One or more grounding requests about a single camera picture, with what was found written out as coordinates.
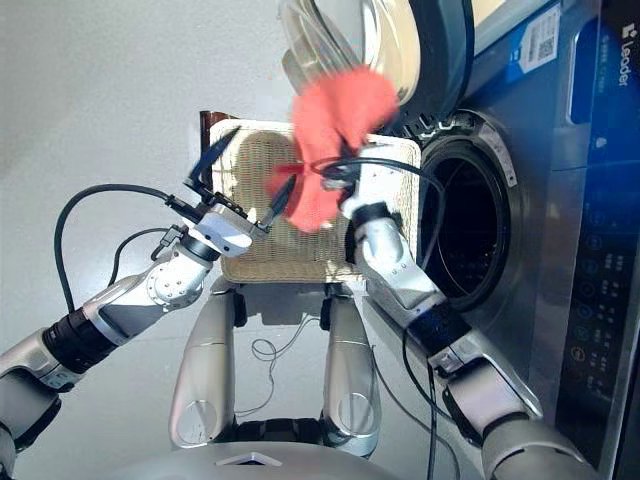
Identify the round washing machine door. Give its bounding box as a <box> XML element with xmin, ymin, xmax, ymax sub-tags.
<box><xmin>277</xmin><ymin>0</ymin><xmax>476</xmax><ymax>109</ymax></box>

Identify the grey washing machine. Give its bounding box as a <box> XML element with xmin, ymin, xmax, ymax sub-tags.
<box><xmin>359</xmin><ymin>0</ymin><xmax>640</xmax><ymax>480</ymax></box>

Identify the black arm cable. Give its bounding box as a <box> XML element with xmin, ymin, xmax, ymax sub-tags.
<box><xmin>53</xmin><ymin>183</ymin><xmax>201</xmax><ymax>314</ymax></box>
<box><xmin>304</xmin><ymin>157</ymin><xmax>464</xmax><ymax>480</ymax></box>

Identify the coral red cloth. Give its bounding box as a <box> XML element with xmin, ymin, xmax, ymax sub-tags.
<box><xmin>267</xmin><ymin>69</ymin><xmax>400</xmax><ymax>234</ymax></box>

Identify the blue white QR label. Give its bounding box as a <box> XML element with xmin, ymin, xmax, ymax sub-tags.
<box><xmin>509</xmin><ymin>9</ymin><xmax>560</xmax><ymax>76</ymax></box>

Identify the blue Leader control panel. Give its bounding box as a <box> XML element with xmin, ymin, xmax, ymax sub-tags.
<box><xmin>569</xmin><ymin>0</ymin><xmax>640</xmax><ymax>211</ymax></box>

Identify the dark brown stool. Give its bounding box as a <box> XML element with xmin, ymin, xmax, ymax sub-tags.
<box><xmin>198</xmin><ymin>110</ymin><xmax>226</xmax><ymax>151</ymax></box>

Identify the pale woven basket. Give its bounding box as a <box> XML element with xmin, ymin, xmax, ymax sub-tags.
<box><xmin>207</xmin><ymin>118</ymin><xmax>422</xmax><ymax>285</ymax></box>

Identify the thin grey floor cable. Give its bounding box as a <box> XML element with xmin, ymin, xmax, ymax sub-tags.
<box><xmin>234</xmin><ymin>314</ymin><xmax>326</xmax><ymax>416</ymax></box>

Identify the silver robot body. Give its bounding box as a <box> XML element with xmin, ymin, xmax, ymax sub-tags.
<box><xmin>104</xmin><ymin>417</ymin><xmax>401</xmax><ymax>480</ymax></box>

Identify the silver robot leg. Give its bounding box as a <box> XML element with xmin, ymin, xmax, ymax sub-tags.
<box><xmin>319</xmin><ymin>294</ymin><xmax>382</xmax><ymax>459</ymax></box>
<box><xmin>168</xmin><ymin>292</ymin><xmax>246</xmax><ymax>449</ymax></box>

